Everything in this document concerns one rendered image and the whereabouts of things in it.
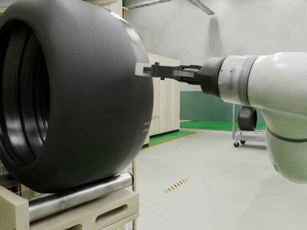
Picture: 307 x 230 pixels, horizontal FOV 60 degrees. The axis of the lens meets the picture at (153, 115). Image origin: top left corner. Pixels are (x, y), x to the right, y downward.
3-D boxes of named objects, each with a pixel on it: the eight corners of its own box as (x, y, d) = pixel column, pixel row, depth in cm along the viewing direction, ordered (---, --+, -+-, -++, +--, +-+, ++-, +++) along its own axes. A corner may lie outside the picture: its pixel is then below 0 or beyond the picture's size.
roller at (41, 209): (11, 204, 61) (13, 224, 61) (19, 207, 58) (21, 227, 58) (124, 171, 87) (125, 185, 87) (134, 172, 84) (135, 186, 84)
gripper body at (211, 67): (239, 60, 53) (198, 58, 59) (219, 55, 46) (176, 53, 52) (233, 97, 54) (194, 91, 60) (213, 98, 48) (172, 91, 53)
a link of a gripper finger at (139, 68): (158, 77, 61) (156, 77, 61) (136, 75, 66) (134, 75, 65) (159, 64, 61) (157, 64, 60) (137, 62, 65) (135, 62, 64)
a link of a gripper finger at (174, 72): (205, 82, 52) (191, 81, 48) (183, 79, 55) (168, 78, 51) (207, 70, 52) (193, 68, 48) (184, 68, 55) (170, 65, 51)
